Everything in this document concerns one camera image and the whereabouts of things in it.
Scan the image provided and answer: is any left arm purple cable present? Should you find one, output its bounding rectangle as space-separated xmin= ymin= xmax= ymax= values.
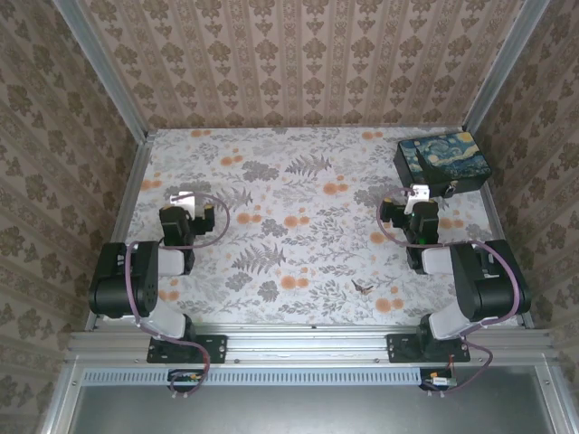
xmin=125 ymin=192 xmax=231 ymax=400

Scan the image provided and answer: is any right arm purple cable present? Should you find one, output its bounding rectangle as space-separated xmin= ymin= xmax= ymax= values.
xmin=377 ymin=187 xmax=520 ymax=399

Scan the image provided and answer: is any black box starry night lid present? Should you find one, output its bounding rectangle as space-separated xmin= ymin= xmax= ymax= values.
xmin=392 ymin=131 xmax=493 ymax=199

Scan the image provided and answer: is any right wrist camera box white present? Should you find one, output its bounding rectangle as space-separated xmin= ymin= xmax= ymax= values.
xmin=408 ymin=184 xmax=430 ymax=214

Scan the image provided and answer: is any grey slotted cable duct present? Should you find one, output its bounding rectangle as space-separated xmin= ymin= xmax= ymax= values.
xmin=82 ymin=366 xmax=422 ymax=386

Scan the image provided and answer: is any aluminium front frame beam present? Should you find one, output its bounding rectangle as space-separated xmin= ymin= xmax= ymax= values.
xmin=67 ymin=324 xmax=555 ymax=363

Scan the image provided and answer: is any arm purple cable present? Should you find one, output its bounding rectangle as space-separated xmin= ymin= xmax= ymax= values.
xmin=377 ymin=187 xmax=520 ymax=399
xmin=125 ymin=192 xmax=231 ymax=400

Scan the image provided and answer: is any aluminium lower frame bar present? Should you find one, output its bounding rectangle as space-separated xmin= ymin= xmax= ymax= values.
xmin=38 ymin=361 xmax=85 ymax=434
xmin=536 ymin=363 xmax=579 ymax=434

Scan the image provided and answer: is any aluminium table side rail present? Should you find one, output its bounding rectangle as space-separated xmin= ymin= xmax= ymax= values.
xmin=85 ymin=130 xmax=157 ymax=331
xmin=465 ymin=130 xmax=535 ymax=329

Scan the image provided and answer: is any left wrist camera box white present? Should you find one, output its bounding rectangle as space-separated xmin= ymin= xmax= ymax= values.
xmin=170 ymin=191 xmax=196 ymax=219

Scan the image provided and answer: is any aluminium corner post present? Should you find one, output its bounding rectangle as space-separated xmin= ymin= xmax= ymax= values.
xmin=52 ymin=0 xmax=151 ymax=142
xmin=463 ymin=0 xmax=551 ymax=137

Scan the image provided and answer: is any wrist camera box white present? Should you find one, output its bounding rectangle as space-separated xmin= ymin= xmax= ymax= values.
xmin=170 ymin=191 xmax=196 ymax=219
xmin=408 ymin=184 xmax=430 ymax=214

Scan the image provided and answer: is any floral patterned table cover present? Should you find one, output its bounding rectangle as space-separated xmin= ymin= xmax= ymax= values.
xmin=103 ymin=127 xmax=519 ymax=327

